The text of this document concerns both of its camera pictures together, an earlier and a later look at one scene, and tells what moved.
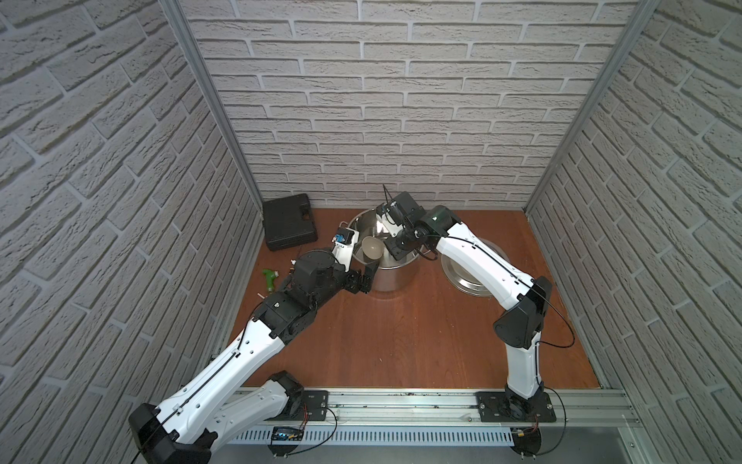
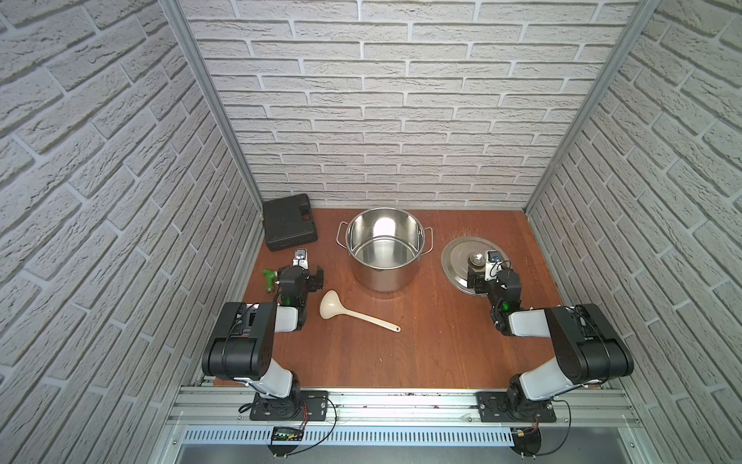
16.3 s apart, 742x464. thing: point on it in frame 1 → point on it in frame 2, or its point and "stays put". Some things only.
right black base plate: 497,407 stays put
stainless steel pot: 391,275 stays put
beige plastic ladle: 373,247 → 331,305
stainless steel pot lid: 461,278 stays put
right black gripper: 389,241 → 480,287
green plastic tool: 271,275 stays put
